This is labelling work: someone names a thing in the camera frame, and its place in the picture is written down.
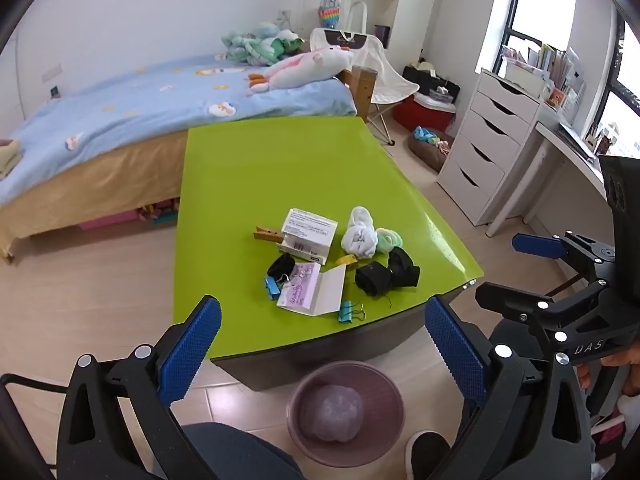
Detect white folding chair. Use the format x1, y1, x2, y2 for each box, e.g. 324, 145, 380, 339
310, 27, 421, 147

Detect pink storage box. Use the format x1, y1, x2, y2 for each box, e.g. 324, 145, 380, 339
80, 210, 144, 231

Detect row of books and cards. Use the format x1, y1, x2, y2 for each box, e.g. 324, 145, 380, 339
500, 42, 587, 111

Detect blue binder clip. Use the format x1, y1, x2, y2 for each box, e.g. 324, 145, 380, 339
265, 274, 291, 302

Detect white desk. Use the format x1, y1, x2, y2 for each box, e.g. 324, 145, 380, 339
487, 109, 610, 238

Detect person's right hand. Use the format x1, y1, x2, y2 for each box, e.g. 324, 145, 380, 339
575, 337, 640, 398

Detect person's left leg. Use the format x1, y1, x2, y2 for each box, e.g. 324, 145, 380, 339
181, 422, 307, 480

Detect red box with white lid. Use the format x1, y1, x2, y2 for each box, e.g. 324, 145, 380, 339
392, 94, 457, 133

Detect crumpled clear plastic bag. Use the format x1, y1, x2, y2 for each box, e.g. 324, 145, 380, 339
304, 384, 365, 443

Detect small black cloth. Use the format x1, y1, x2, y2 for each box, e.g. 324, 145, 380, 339
267, 253, 297, 281

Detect white sock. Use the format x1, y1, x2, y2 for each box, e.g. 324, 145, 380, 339
341, 206, 381, 256

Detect white drawer unit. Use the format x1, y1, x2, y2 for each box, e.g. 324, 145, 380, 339
437, 69, 543, 226

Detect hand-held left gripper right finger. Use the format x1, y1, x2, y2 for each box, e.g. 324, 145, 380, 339
424, 295, 601, 480

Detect white tote bag black band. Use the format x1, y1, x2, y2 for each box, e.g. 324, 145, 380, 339
322, 1, 373, 53

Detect beige folded towel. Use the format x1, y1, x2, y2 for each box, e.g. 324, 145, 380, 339
0, 139, 23, 178

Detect wooden bed with tan skirt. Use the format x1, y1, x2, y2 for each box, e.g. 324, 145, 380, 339
0, 55, 377, 261

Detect pink plastic bin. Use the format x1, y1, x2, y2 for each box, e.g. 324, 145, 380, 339
286, 360, 405, 467

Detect brown pet bed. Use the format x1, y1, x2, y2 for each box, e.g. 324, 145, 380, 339
407, 127, 456, 173

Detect wooden clothespin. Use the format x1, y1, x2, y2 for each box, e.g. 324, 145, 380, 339
253, 225, 285, 245

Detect light blue printed blanket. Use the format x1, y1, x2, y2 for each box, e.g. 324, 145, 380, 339
0, 52, 358, 206

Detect green table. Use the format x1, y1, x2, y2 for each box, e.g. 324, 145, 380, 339
172, 116, 485, 392

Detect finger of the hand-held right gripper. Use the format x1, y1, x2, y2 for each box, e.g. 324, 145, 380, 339
512, 231, 618, 283
475, 281, 621, 336

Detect black framed window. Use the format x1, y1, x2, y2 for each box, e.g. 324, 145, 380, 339
477, 0, 640, 161

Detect black rolled sock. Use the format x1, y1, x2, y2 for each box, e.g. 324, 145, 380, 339
355, 262, 397, 297
387, 246, 421, 288

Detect mint green rolled sock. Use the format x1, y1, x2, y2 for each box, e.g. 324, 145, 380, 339
375, 227, 400, 254

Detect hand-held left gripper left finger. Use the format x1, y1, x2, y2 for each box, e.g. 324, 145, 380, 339
56, 295, 223, 480

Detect green plush toy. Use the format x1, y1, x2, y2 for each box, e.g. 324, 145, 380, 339
221, 22, 305, 66

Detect white cardboard box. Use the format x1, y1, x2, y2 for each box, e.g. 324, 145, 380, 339
277, 207, 338, 265

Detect purple and white card packet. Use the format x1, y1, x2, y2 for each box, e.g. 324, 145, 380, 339
276, 261, 347, 317

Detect colourful toy blocks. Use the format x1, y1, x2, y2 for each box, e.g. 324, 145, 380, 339
140, 200, 179, 226

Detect white and pink plush toy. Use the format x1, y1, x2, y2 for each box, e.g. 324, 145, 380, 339
248, 42, 353, 95

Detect black shoe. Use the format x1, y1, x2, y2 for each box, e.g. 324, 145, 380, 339
404, 430, 455, 480

